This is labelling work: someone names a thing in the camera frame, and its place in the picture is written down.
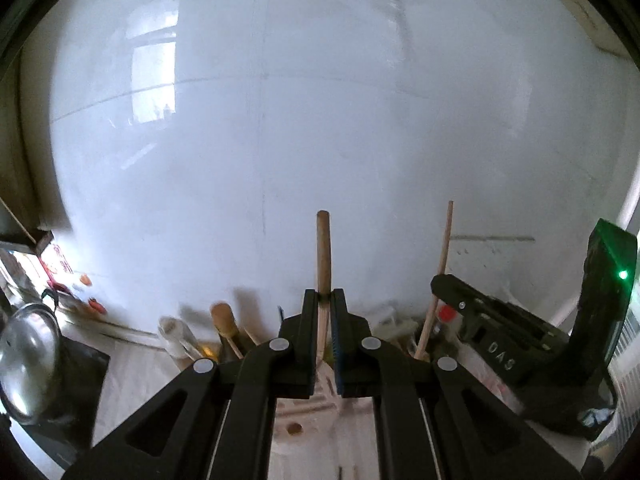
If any striped cat-print tablecloth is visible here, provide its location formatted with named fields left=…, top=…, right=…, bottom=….
left=92, top=342, right=626, bottom=480

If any white utensil holder canister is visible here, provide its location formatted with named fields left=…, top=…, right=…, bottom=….
left=270, top=360, right=388, bottom=480

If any light wooden chopstick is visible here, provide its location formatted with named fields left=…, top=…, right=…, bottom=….
left=315, top=210, right=333, bottom=366
left=414, top=201, right=455, bottom=361

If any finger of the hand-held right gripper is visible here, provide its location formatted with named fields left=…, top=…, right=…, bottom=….
left=430, top=274, right=489, bottom=322

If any black stove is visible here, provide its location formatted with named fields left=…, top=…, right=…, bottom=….
left=10, top=339, right=112, bottom=467

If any range hood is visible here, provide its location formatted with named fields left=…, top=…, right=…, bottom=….
left=0, top=199, right=55, bottom=257

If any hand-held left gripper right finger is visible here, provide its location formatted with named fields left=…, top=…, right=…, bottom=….
left=331, top=287, right=584, bottom=480

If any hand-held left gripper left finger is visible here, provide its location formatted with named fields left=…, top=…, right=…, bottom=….
left=62, top=287, right=319, bottom=480

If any fruit-shaped wall hook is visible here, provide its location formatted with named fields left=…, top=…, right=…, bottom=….
left=79, top=274, right=109, bottom=313

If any steel wok lid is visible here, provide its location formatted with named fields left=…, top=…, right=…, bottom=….
left=0, top=302, right=64, bottom=427

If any red and white package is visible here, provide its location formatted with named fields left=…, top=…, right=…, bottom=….
left=42, top=244, right=77, bottom=287

